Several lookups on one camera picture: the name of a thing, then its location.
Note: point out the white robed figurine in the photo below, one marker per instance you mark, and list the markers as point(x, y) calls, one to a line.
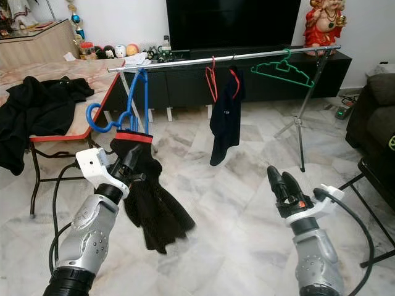
point(21, 11)

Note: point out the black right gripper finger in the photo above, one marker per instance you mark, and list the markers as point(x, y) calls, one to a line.
point(291, 185)
point(277, 182)

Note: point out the red lidded jar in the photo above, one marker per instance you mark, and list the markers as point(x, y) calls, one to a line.
point(87, 50)

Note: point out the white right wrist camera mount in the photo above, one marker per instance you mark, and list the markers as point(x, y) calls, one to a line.
point(321, 206)

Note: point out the plain black garment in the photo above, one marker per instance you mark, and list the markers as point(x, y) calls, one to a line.
point(37, 114)

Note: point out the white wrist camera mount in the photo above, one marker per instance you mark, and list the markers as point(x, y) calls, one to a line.
point(95, 165)
point(321, 206)

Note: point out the dark brown sofa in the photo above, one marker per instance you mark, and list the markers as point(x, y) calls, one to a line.
point(373, 111)

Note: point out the black mouse plush toy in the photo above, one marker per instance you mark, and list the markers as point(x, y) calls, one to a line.
point(109, 52)

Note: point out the silver metal clothes rack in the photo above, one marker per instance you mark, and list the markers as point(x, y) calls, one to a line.
point(179, 62)

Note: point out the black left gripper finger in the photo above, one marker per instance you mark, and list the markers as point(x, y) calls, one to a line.
point(136, 158)
point(127, 159)

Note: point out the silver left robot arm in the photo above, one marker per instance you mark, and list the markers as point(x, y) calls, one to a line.
point(92, 240)

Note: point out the white round plush toy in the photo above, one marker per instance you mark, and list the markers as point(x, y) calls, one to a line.
point(120, 51)

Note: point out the black and red plush toy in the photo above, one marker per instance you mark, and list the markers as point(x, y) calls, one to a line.
point(99, 53)

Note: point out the marble pattern folding table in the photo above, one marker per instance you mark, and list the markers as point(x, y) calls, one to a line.
point(55, 69)

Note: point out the green and white bottle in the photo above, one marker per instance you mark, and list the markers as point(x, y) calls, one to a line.
point(165, 48)

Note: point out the gold trophy with blue ball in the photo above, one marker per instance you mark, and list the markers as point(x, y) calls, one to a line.
point(76, 18)

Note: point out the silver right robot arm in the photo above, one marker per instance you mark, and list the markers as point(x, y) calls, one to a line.
point(318, 265)

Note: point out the navy shirt with red collar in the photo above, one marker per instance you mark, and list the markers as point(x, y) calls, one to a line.
point(225, 123)

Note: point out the blue clothes hanger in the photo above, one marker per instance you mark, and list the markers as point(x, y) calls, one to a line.
point(146, 102)

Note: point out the red laughing buddha statue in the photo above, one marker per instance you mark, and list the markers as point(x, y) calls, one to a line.
point(324, 28)

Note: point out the red clothes hanger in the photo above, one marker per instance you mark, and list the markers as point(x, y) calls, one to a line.
point(208, 83)

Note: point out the black flat screen television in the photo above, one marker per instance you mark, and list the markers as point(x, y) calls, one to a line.
point(231, 24)

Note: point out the black power strip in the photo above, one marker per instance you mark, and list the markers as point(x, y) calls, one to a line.
point(342, 111)

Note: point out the orange round plush toy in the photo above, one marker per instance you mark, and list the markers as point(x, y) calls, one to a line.
point(133, 50)

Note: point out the black shirt with red collar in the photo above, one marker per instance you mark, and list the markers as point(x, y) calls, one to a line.
point(157, 209)

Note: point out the light wooden sideboard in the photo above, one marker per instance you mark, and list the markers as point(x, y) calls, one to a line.
point(37, 48)

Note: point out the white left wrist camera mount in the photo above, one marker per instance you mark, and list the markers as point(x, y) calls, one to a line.
point(95, 165)

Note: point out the green clothes hanger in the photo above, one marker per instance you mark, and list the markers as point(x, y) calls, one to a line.
point(287, 65)

